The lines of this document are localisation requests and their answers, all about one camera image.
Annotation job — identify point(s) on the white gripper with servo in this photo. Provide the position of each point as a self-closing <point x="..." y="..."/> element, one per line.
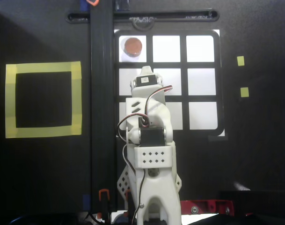
<point x="145" y="92"/>

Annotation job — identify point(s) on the brown wooden disc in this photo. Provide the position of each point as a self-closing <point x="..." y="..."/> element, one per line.
<point x="133" y="46"/>

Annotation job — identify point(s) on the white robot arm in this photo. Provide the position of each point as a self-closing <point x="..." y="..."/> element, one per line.
<point x="154" y="185"/>

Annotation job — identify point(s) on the white grid sheet black lines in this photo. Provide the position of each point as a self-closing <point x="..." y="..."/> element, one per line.
<point x="200" y="49"/>

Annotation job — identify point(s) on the black flat beam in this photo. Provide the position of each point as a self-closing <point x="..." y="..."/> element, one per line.
<point x="102" y="93"/>

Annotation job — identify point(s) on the black slotted bar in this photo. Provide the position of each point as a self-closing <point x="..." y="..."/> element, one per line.
<point x="179" y="19"/>

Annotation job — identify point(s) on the orange clip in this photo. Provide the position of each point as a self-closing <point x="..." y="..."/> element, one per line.
<point x="92" y="4"/>

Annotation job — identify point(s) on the blue tape piece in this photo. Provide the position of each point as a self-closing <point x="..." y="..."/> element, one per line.
<point x="86" y="201"/>
<point x="83" y="5"/>

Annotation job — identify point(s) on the small yellow tape marker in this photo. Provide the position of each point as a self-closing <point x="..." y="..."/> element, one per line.
<point x="244" y="92"/>
<point x="240" y="61"/>

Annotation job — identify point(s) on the yellow tape square outline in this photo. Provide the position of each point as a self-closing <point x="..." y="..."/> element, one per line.
<point x="39" y="66"/>

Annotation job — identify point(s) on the red bar clamp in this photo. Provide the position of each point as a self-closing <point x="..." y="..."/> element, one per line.
<point x="210" y="205"/>

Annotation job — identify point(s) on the white paper sheet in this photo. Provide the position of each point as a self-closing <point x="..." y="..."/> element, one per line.
<point x="191" y="220"/>

